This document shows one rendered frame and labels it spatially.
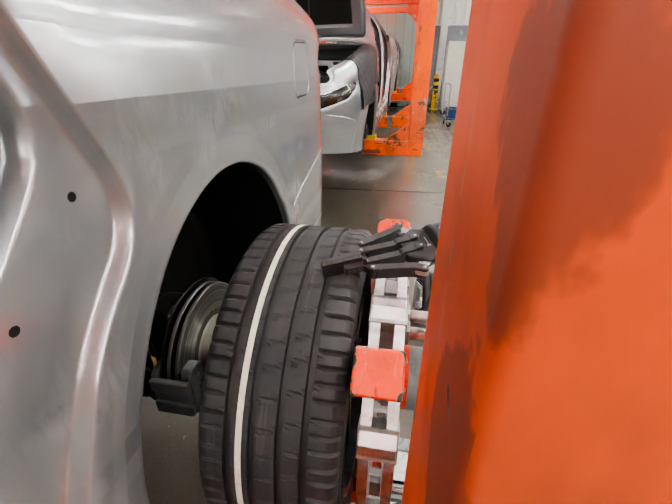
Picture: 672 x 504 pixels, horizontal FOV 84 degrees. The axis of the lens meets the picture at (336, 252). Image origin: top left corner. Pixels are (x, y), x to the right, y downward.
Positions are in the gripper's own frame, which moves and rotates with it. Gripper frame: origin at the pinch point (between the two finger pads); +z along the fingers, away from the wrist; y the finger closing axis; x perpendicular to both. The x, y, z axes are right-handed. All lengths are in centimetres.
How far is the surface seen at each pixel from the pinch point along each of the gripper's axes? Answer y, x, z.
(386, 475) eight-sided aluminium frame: -27.5, -21.6, 1.0
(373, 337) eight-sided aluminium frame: -10.6, -7.9, -2.3
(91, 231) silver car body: -3.2, 19.0, 31.0
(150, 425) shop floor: 45, -126, 84
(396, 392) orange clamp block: -22.4, -3.6, -1.5
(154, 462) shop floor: 26, -121, 79
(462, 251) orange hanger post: -33.8, 36.0, 2.8
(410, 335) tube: -6.0, -18.5, -12.0
